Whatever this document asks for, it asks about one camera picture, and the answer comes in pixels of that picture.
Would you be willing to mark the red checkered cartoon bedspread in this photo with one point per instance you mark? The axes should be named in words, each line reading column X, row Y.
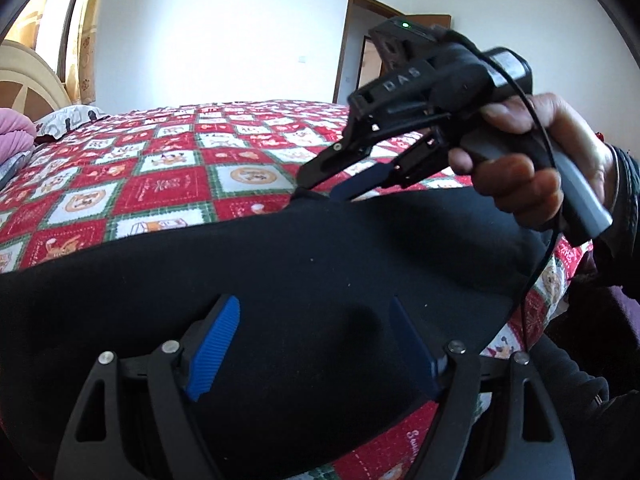
column 174, row 167

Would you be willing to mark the brown wooden door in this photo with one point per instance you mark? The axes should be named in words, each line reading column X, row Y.
column 427, row 20

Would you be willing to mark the dark brown door frame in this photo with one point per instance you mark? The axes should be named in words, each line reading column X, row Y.
column 360, row 16

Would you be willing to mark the pink folded quilt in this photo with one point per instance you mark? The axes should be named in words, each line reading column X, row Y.
column 17, row 133

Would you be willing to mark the black pants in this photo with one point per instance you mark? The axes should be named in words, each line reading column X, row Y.
column 314, row 370

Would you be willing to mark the window with dark frame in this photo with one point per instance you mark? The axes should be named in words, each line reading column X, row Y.
column 44, row 26

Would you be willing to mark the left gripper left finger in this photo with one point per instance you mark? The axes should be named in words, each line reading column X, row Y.
column 134, row 417

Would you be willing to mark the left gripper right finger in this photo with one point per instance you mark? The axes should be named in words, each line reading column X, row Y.
column 494, row 418

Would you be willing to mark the yellow right curtain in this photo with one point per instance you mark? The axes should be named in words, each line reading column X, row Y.
column 79, row 78

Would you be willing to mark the right forearm dark sleeve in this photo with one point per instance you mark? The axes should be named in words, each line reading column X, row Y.
column 592, row 353

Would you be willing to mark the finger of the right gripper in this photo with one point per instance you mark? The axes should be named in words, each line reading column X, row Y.
column 424, row 158
column 358, row 138

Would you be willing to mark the cream and brown headboard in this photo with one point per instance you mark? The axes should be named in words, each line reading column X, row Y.
column 28, row 85

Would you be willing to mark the white patterned pillow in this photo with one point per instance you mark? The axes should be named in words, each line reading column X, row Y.
column 57, row 124

